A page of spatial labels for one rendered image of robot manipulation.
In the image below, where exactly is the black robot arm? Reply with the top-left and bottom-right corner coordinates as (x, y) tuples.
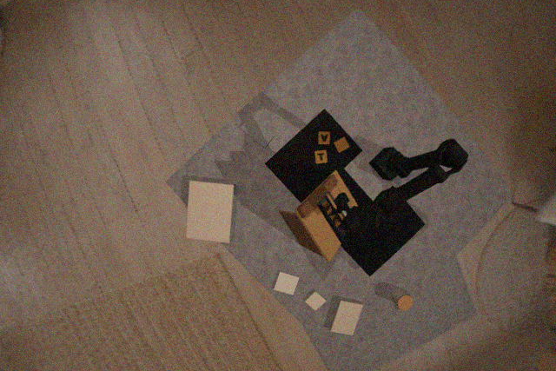
(341, 139), (468, 236)

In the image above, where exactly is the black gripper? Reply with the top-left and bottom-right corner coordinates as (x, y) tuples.
(331, 192), (365, 240)

